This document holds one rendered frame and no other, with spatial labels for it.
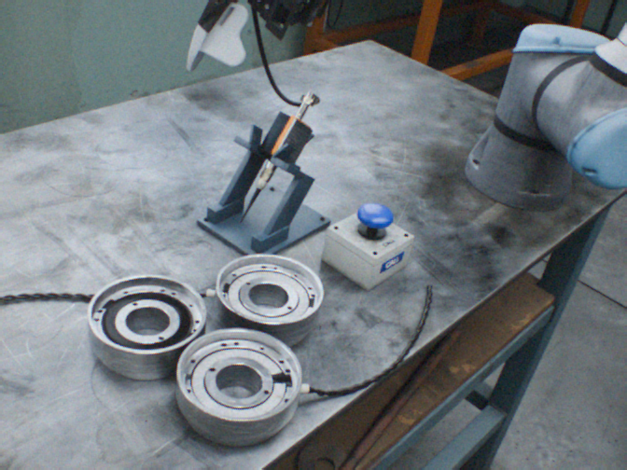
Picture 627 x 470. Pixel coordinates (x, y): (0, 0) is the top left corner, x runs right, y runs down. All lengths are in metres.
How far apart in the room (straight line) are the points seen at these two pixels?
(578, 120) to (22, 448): 0.65
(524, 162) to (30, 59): 1.73
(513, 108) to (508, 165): 0.08
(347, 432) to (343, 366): 0.29
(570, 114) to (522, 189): 0.17
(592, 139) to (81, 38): 1.89
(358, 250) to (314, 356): 0.14
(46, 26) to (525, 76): 1.71
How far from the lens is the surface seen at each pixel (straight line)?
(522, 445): 1.81
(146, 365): 0.63
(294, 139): 0.80
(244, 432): 0.59
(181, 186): 0.91
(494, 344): 1.16
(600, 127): 0.83
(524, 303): 1.27
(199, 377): 0.62
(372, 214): 0.77
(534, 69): 0.95
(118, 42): 2.54
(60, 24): 2.40
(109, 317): 0.67
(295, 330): 0.67
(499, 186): 1.00
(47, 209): 0.87
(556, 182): 1.02
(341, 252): 0.78
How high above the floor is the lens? 1.28
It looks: 35 degrees down
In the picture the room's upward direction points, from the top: 10 degrees clockwise
